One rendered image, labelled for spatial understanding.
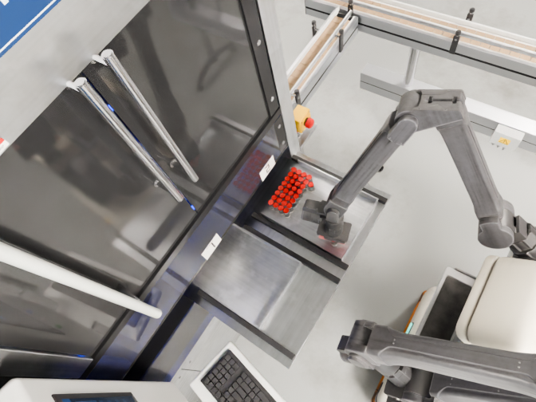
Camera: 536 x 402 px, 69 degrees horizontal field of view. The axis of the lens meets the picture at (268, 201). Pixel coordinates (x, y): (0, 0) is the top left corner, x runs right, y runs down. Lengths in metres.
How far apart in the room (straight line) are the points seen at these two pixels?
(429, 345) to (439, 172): 1.91
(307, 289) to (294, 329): 0.14
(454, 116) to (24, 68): 0.74
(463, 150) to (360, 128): 1.82
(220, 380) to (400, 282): 1.23
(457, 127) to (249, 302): 0.87
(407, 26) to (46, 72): 1.55
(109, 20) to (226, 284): 0.97
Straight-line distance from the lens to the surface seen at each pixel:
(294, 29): 3.37
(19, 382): 0.88
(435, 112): 0.86
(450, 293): 1.25
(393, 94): 2.28
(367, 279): 2.29
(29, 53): 0.67
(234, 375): 1.45
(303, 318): 1.36
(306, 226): 1.44
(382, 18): 1.98
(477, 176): 0.98
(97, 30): 0.72
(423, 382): 0.97
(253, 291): 1.40
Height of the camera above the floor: 2.22
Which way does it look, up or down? 63 degrees down
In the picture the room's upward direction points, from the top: 21 degrees counter-clockwise
